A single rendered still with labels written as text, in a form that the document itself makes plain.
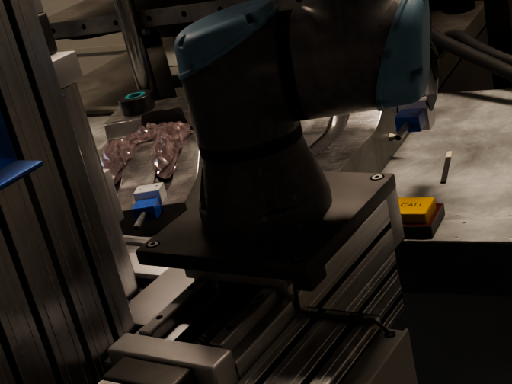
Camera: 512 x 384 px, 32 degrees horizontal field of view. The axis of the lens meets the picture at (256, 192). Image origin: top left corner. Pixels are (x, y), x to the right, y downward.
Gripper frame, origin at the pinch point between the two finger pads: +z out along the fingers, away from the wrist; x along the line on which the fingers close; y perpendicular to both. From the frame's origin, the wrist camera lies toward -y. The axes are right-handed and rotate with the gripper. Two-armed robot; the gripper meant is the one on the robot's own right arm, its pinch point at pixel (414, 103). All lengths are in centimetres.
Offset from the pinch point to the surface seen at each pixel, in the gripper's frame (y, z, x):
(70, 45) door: -268, 45, -291
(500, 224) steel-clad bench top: 15.9, 15.1, 15.9
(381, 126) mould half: -9.0, 7.3, -10.0
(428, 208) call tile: 17.4, 11.5, 5.4
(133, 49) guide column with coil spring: -62, 1, -99
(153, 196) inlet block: 18.9, 8.1, -44.7
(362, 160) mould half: 3.1, 9.0, -10.0
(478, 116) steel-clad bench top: -31.8, 15.0, 2.5
